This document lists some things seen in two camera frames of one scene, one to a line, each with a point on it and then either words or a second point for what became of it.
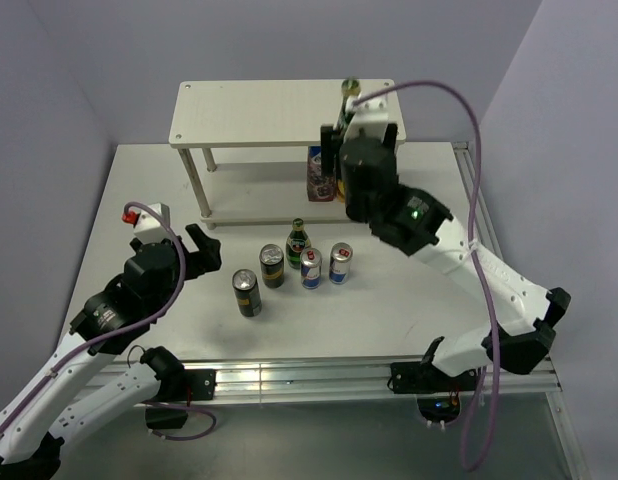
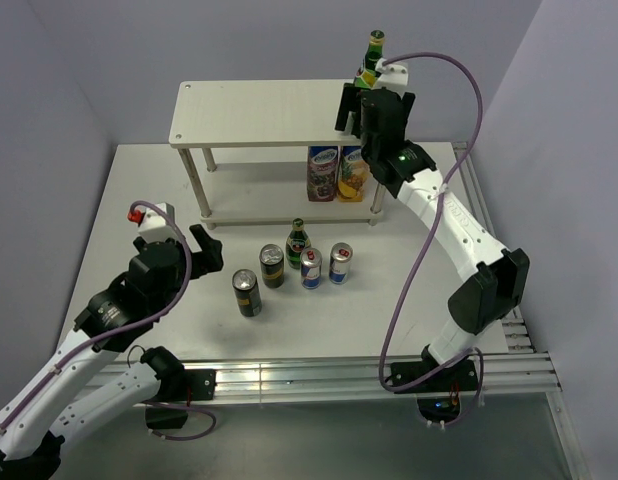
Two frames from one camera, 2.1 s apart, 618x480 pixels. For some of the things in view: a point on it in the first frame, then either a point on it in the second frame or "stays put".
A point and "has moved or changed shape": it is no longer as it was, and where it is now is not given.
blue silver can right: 340,263 stays put
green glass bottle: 297,242 stays put
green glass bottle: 350,87 has moved or changed shape
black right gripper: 328,151 to 351,102
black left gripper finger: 203,261 stays put
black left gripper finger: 209,254 stays put
